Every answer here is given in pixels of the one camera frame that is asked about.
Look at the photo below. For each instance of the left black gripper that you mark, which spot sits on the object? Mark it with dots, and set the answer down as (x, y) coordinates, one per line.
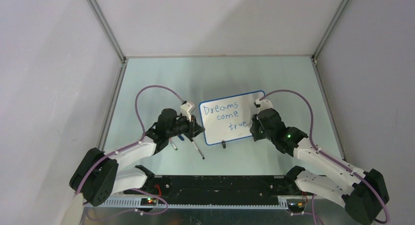
(195, 129)

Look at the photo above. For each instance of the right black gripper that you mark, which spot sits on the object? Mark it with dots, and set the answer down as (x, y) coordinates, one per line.
(256, 135)

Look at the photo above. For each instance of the blue framed whiteboard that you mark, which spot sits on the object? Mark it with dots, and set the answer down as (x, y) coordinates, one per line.
(225, 119)

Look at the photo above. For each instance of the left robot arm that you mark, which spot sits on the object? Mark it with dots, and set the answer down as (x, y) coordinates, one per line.
(100, 175)

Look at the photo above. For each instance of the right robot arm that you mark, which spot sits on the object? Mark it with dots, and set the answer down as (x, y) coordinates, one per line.
(363, 194)

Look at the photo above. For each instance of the black whiteboard marker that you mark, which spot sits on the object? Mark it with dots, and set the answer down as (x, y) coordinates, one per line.
(197, 149)

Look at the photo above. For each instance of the green whiteboard marker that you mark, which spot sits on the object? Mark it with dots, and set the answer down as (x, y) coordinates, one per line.
(173, 144)

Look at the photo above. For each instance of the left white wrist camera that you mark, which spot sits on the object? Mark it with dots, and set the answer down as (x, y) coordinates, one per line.
(186, 109)

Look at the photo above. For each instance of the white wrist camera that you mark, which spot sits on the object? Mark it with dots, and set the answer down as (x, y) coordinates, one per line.
(262, 105)
(186, 109)

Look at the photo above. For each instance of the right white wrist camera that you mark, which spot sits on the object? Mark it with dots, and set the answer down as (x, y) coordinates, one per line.
(262, 105)

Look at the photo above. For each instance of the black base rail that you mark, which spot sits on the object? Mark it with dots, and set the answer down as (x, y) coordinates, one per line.
(220, 190)

